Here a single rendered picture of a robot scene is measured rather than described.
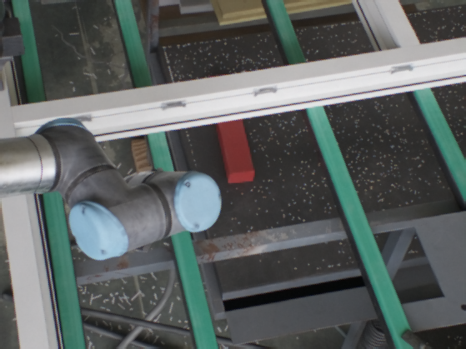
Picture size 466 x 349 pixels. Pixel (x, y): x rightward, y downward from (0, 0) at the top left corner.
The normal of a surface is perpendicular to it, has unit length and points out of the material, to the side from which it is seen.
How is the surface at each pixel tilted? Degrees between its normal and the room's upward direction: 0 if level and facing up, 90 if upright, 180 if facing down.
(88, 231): 75
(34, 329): 0
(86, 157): 4
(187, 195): 49
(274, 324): 0
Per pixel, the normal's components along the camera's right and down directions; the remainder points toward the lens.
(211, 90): 0.07, -0.58
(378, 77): 0.25, 0.80
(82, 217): -0.73, 0.32
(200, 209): 0.65, 0.00
